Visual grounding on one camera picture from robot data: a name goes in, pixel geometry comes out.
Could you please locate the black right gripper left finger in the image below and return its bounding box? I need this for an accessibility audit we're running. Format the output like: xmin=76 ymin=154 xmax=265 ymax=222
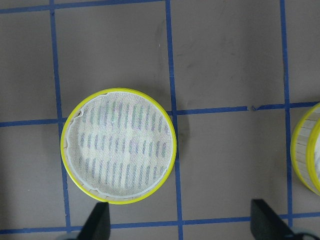
xmin=77 ymin=202 xmax=111 ymax=240

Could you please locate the yellow rimmed bamboo steamer tray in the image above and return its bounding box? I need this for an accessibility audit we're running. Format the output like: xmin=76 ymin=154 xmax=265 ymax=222
xmin=60 ymin=88 xmax=177 ymax=205

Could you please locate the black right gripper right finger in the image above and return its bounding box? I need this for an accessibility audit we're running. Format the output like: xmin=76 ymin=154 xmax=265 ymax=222
xmin=250 ymin=199 xmax=300 ymax=240

